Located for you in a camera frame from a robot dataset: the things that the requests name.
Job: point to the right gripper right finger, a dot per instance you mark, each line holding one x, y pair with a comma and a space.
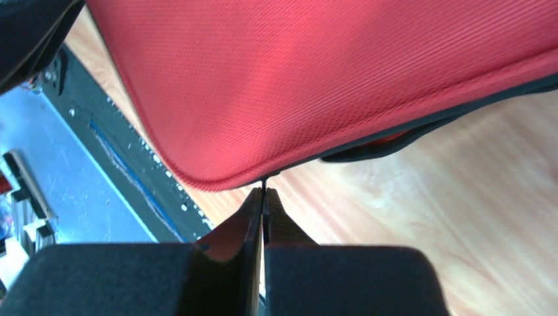
305, 278

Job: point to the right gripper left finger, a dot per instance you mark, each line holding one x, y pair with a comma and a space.
216, 275

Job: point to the black cloth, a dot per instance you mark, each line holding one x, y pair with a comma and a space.
32, 32

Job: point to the red black medicine case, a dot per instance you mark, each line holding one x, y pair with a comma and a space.
230, 92

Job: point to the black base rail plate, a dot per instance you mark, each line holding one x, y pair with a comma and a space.
148, 188

